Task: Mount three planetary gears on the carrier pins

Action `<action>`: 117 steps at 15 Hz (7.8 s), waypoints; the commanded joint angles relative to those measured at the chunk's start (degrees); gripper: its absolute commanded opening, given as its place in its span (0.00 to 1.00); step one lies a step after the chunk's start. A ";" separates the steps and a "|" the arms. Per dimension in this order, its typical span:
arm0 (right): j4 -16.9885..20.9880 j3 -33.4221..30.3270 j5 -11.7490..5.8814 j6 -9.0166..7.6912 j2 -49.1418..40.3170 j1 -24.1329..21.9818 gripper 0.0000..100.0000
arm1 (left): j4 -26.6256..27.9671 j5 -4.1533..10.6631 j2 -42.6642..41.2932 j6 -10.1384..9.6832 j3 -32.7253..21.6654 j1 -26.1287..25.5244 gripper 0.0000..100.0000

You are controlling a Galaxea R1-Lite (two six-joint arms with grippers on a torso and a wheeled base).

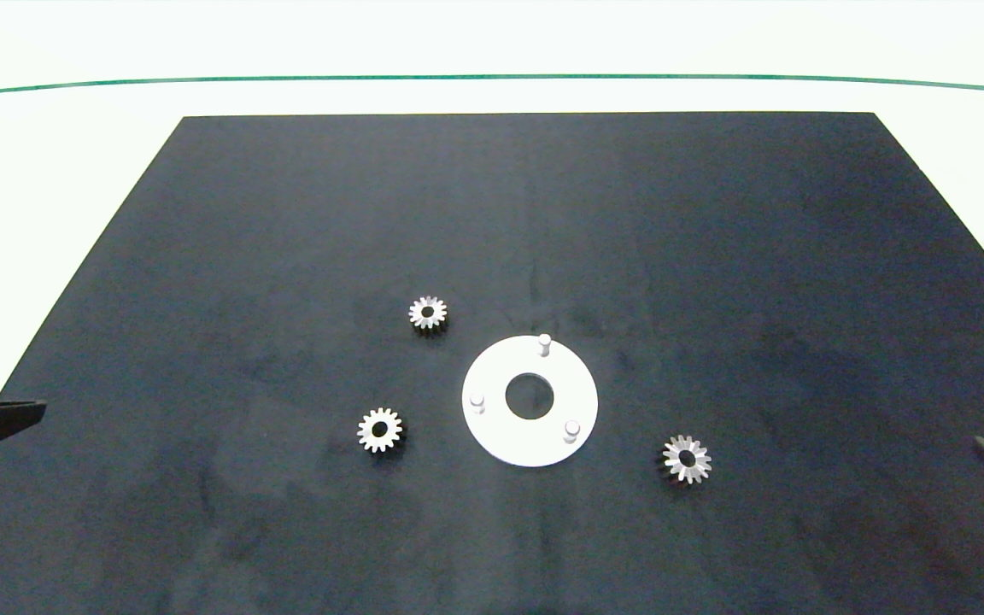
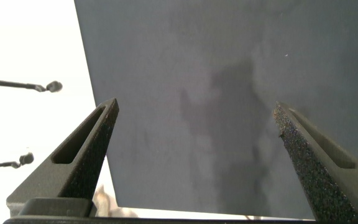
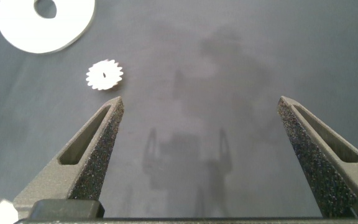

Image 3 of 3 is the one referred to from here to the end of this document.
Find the small steel planetary gear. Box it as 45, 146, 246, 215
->
85, 58, 124, 91

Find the round white carrier plate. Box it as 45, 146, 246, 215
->
0, 0, 96, 54

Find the dark mat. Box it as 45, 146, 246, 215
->
0, 0, 358, 218

